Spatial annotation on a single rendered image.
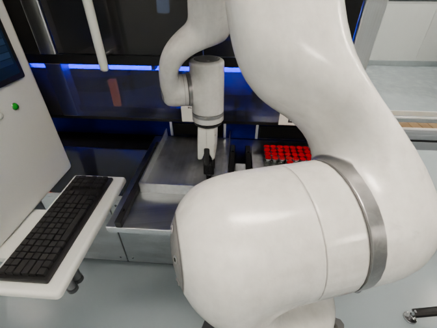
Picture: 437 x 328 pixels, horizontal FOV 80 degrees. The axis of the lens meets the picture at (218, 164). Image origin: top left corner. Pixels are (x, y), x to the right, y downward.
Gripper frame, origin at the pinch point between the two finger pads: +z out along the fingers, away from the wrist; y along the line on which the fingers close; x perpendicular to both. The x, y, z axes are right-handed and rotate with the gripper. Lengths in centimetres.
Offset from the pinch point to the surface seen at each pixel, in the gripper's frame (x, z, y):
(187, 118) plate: -9.6, -6.1, -19.0
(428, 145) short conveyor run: 84, 7, -30
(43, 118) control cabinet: -56, -9, -10
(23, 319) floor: -95, 94, 12
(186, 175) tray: -7.7, 5.7, -1.9
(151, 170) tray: -20.0, 5.8, -3.7
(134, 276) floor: -47, 94, -15
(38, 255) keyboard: -42, 11, 27
